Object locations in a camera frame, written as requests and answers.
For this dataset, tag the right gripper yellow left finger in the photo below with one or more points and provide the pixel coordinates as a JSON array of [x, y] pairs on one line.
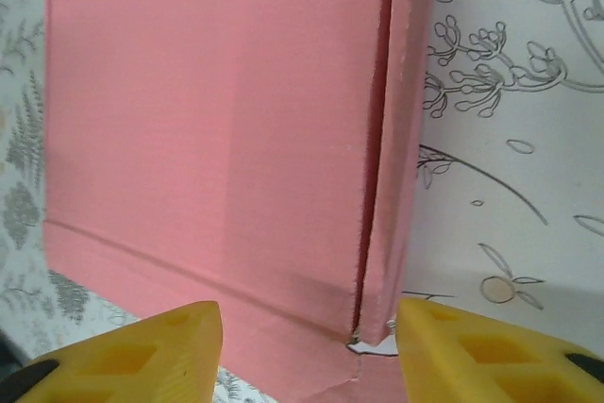
[[118, 365]]

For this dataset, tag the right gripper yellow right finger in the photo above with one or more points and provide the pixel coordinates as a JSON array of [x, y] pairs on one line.
[[495, 365]]

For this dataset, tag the pink and white paper box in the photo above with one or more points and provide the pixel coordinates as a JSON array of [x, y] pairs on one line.
[[189, 115]]

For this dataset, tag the floral patterned tablecloth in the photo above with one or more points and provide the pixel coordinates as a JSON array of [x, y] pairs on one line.
[[509, 162]]

